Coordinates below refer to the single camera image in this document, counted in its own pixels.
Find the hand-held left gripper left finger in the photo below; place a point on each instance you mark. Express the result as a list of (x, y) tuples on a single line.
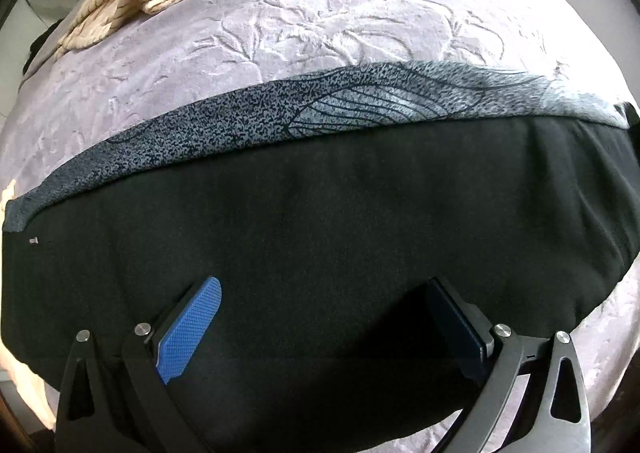
[(190, 328)]

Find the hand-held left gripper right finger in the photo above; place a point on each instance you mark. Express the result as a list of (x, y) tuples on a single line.
[(457, 333)]

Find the black pants with patterned waistband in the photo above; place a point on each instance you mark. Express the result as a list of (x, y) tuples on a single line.
[(320, 213)]

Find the lilac embossed blanket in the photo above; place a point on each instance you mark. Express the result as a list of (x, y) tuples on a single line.
[(300, 33)]

